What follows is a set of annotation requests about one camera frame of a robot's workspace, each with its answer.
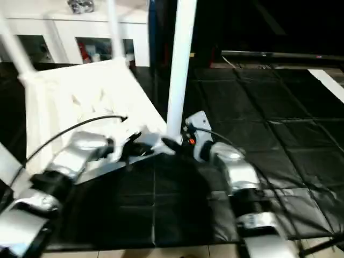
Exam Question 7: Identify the white plastic table top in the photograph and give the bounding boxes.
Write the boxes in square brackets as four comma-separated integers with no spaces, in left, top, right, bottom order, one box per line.
[0,58,181,186]

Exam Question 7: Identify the black work mat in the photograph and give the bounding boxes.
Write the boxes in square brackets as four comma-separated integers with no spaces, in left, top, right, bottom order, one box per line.
[0,58,344,252]

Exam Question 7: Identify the small red bottle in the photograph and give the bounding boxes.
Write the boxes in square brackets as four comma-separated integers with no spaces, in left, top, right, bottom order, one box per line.
[81,43,93,63]

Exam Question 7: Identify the long black bar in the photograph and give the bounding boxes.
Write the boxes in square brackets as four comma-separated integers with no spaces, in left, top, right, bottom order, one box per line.
[221,50,344,62]

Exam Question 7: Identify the white glass-door cabinet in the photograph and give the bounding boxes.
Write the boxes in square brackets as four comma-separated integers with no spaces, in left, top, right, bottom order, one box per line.
[0,0,151,66]

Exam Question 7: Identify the large black cabinet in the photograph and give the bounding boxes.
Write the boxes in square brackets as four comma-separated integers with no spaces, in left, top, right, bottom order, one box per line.
[149,0,344,64]

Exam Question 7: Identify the white board strip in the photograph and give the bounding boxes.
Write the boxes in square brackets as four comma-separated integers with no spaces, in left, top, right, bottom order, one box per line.
[306,70,344,105]

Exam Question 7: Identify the small grey metal object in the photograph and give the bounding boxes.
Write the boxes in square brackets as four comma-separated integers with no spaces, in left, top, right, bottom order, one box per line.
[68,0,95,15]

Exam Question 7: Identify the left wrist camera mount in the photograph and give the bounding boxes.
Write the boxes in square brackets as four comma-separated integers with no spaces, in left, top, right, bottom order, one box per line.
[107,119,145,162]

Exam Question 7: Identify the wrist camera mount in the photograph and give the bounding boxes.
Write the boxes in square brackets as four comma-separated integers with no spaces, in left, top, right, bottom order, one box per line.
[107,119,145,162]
[184,111,213,161]

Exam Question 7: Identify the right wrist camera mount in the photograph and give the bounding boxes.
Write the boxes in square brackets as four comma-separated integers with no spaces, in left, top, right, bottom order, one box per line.
[184,111,213,161]

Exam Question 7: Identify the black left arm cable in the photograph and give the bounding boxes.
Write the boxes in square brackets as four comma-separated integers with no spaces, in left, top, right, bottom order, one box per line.
[0,115,128,210]

